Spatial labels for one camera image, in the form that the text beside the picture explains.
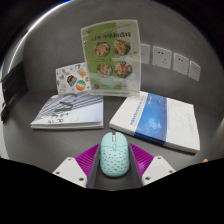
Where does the white wall socket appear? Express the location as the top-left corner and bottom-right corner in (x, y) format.
(140, 43), (151, 65)
(152, 45), (173, 70)
(188, 60), (202, 83)
(172, 52), (190, 76)

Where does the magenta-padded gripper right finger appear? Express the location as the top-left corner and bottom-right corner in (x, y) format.
(127, 143), (177, 188)

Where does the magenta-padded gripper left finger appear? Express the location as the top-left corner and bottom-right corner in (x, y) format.
(52, 145), (103, 190)

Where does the grey striped book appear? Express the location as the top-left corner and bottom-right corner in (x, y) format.
(29, 92), (105, 130)

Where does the teal perforated computer mouse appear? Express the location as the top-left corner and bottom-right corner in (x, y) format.
(99, 131), (130, 178)

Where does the white book with blue band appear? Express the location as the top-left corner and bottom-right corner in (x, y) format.
(108, 90), (202, 155)

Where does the white sticker card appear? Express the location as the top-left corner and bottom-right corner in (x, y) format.
(55, 61), (92, 95)

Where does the green menu acrylic stand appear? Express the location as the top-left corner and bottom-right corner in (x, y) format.
(80, 18), (142, 98)

